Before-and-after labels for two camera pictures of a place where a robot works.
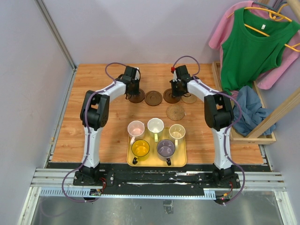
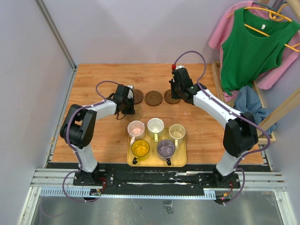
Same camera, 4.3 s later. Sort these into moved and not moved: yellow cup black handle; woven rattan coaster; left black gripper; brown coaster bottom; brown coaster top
Moved: left black gripper; woven rattan coaster
Not moved: brown coaster bottom; brown coaster top; yellow cup black handle
